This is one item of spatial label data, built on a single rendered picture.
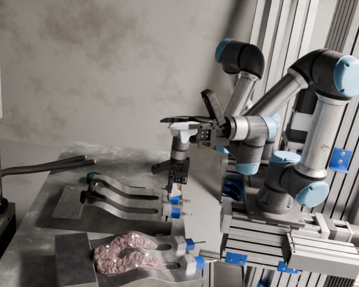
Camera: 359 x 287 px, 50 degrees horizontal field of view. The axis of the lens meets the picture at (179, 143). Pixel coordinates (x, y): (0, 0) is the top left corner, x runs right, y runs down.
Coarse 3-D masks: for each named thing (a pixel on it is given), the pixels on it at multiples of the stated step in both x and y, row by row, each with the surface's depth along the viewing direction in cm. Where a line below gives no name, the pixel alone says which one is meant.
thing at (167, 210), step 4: (164, 204) 169; (168, 204) 169; (164, 208) 166; (168, 208) 166; (172, 208) 169; (176, 208) 170; (164, 212) 166; (168, 212) 166; (172, 212) 166; (176, 212) 167; (180, 212) 169; (184, 212) 169; (176, 216) 167
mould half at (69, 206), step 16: (96, 176) 180; (64, 192) 177; (80, 192) 179; (112, 192) 172; (128, 192) 180; (144, 192) 181; (160, 192) 183; (64, 208) 166; (80, 208) 167; (96, 208) 158; (112, 208) 163; (160, 208) 170; (64, 224) 161; (80, 224) 161; (96, 224) 162; (112, 224) 162; (128, 224) 162; (144, 224) 162; (160, 224) 163
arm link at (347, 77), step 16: (320, 64) 124; (336, 64) 118; (352, 64) 116; (320, 80) 124; (336, 80) 118; (352, 80) 118; (320, 96) 124; (336, 96) 121; (352, 96) 120; (320, 112) 126; (336, 112) 125; (320, 128) 127; (336, 128) 128; (304, 144) 135; (320, 144) 129; (304, 160) 134; (320, 160) 131; (288, 176) 141; (304, 176) 133; (320, 176) 133; (288, 192) 141; (304, 192) 133; (320, 192) 135
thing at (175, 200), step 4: (164, 192) 178; (164, 196) 175; (176, 196) 179; (164, 200) 176; (172, 200) 176; (176, 200) 176; (180, 200) 178; (184, 200) 179; (188, 200) 179; (176, 204) 177
